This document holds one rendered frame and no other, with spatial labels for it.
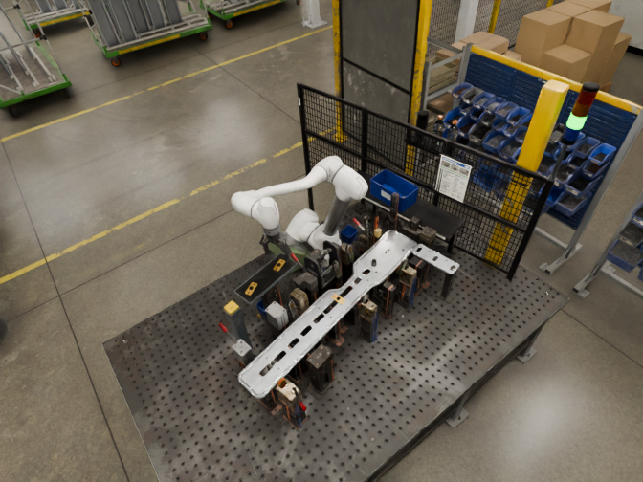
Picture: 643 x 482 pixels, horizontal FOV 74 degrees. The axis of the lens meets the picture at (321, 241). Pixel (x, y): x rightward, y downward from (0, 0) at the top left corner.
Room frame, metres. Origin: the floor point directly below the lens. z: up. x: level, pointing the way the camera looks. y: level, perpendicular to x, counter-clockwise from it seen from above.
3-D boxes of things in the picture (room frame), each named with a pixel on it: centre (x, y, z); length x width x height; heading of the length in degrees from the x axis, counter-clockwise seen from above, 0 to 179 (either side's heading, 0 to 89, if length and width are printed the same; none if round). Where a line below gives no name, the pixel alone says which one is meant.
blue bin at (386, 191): (2.26, -0.53, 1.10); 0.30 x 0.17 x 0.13; 39
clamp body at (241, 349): (1.15, 0.47, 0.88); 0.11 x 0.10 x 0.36; 45
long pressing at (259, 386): (1.43, -0.06, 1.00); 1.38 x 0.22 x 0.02; 135
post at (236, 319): (1.34, 0.51, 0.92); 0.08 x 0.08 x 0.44; 45
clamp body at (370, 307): (1.37, -0.24, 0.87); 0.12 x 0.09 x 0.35; 45
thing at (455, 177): (2.09, -0.87, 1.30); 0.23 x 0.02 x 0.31; 45
